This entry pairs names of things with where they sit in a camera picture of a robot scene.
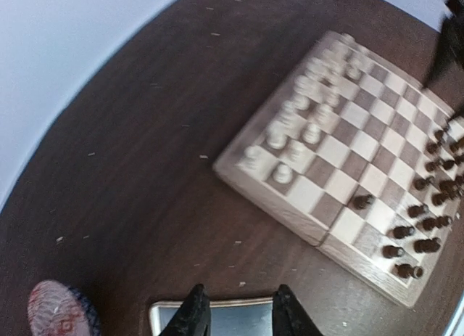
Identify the wooden chess board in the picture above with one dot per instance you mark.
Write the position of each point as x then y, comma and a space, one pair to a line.
347, 122

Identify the red patterned bowl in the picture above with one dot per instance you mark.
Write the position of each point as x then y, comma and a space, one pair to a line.
58, 309

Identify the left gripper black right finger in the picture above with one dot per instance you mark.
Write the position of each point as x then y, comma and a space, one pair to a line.
289, 316

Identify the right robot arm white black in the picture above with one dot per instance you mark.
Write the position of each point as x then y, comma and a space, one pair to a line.
449, 44

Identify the black chess piece corner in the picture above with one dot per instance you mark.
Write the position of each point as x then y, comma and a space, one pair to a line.
406, 271

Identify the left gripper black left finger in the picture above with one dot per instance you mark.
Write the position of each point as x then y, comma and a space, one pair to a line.
193, 318

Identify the metal tray wooden rim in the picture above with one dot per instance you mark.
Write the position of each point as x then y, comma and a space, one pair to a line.
249, 316

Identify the black pawn file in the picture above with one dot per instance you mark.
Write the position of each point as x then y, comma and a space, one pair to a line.
400, 232
415, 211
422, 183

